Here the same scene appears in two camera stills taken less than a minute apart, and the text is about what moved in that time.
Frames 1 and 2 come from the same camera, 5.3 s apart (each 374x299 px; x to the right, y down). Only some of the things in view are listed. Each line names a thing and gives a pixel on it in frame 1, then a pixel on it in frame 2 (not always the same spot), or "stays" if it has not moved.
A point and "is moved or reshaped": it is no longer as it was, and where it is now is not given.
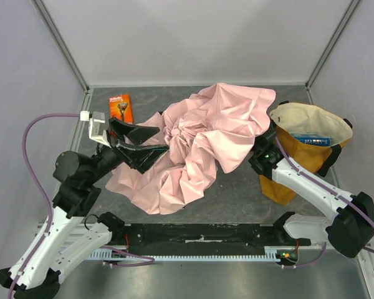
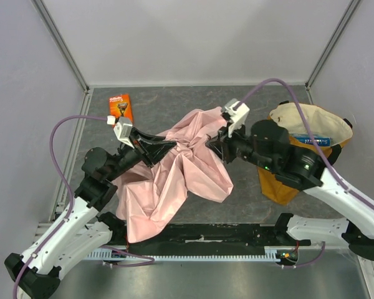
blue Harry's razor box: x=315 y=139 stays
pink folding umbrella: x=212 y=129 is moved or reshaped
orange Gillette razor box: x=119 y=107 stays
